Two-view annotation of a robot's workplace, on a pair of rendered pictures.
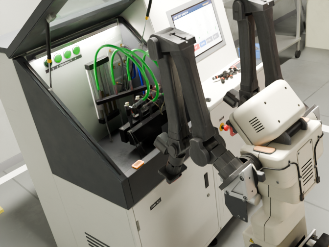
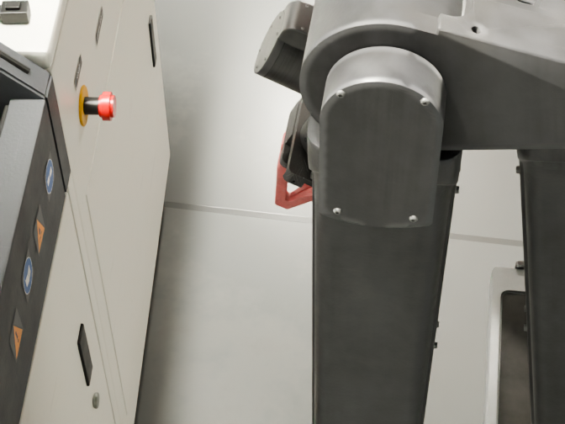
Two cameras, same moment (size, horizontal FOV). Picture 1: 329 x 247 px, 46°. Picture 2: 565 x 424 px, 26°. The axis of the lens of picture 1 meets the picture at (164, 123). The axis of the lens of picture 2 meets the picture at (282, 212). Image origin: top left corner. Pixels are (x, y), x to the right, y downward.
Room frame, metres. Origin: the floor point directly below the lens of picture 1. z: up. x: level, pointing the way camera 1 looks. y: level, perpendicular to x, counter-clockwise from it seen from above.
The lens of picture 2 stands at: (0.95, 0.20, 1.87)
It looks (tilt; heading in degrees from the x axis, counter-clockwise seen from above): 50 degrees down; 319
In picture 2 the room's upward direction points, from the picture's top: straight up
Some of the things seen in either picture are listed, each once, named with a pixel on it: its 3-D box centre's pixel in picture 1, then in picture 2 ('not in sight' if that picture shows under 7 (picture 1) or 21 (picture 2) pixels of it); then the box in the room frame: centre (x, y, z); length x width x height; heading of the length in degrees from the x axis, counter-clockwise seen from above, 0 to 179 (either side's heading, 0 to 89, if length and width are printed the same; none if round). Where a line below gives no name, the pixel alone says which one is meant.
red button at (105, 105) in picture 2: (224, 127); (98, 106); (1.92, -0.34, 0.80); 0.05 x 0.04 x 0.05; 137
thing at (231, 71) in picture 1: (227, 72); not in sight; (2.22, -0.44, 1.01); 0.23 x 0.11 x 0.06; 137
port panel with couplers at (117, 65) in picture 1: (120, 63); not in sight; (2.14, 0.20, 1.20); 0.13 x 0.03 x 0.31; 137
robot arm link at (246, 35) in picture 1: (247, 53); not in sight; (1.45, -0.37, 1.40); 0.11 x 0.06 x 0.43; 131
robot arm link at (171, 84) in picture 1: (173, 96); (373, 336); (1.17, -0.04, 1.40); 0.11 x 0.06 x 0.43; 130
